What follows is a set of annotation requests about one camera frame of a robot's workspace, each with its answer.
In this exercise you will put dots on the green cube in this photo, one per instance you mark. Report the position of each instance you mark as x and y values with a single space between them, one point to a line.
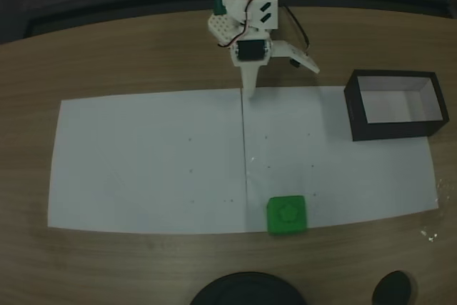
286 215

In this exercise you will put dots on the dark box white inside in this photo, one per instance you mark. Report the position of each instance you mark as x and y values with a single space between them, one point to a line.
389 129

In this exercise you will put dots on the green clamp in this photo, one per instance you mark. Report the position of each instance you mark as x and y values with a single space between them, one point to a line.
218 2

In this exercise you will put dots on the white paper sheet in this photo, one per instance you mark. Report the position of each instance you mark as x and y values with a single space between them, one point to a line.
143 162
339 173

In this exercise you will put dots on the black round object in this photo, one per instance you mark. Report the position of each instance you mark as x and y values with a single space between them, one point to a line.
246 290

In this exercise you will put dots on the black oval object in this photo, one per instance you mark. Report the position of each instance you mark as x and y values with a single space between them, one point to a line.
394 289

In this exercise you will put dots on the white perforated base plate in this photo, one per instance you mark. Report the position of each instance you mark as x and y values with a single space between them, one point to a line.
221 28

